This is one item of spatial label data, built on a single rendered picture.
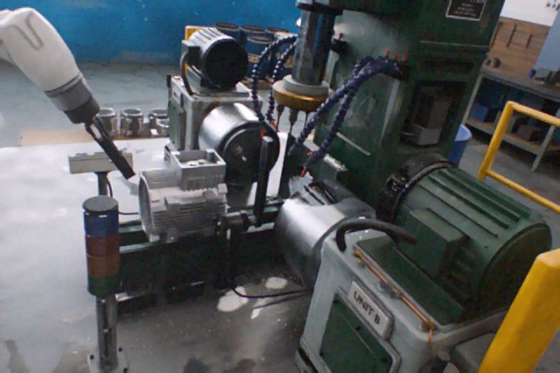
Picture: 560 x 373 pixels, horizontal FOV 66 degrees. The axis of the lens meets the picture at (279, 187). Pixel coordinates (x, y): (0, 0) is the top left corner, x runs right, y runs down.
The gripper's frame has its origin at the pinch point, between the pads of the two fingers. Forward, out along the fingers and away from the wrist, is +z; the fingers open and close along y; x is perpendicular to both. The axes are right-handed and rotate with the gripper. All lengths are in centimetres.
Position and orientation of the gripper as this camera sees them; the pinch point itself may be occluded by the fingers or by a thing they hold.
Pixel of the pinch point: (123, 166)
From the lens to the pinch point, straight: 120.5
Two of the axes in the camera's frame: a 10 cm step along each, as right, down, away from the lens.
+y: -4.6, -4.7, 7.5
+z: 3.1, 7.1, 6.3
